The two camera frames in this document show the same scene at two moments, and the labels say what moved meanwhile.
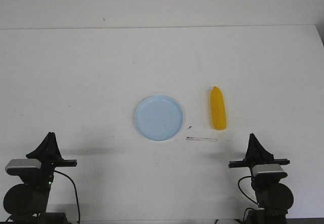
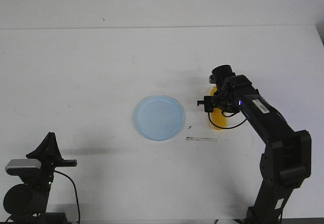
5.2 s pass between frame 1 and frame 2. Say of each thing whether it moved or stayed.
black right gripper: moved
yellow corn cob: stayed
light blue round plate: stayed
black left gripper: stayed
